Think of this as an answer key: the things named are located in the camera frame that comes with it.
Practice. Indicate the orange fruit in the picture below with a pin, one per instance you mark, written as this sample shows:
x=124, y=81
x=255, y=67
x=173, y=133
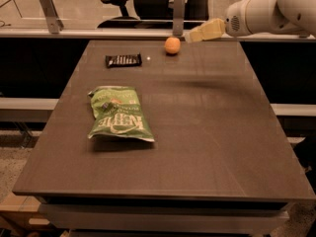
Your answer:
x=172, y=45

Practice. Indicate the left metal bracket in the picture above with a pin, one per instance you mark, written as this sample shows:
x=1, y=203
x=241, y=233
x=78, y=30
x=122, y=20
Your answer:
x=54, y=24

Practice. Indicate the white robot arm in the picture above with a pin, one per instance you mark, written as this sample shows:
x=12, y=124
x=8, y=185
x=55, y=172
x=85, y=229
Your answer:
x=249, y=17

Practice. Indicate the green jalapeno chip bag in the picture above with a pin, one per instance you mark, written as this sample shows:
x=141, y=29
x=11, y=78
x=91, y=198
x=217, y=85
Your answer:
x=117, y=112

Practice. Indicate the wooden box under table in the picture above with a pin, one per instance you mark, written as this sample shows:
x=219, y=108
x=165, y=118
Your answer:
x=21, y=214

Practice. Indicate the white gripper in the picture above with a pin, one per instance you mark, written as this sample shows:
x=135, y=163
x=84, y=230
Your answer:
x=235, y=22

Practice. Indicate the black chocolate bar wrapper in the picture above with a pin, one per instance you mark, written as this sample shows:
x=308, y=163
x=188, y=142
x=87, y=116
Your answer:
x=123, y=60

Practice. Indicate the metal bracket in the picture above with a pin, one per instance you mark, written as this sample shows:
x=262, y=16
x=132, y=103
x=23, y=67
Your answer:
x=178, y=17
x=54, y=24

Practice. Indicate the middle metal bracket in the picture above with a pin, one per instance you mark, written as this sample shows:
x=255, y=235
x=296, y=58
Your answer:
x=178, y=17

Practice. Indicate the black office chair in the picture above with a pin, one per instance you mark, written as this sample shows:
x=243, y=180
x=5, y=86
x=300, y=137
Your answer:
x=156, y=14

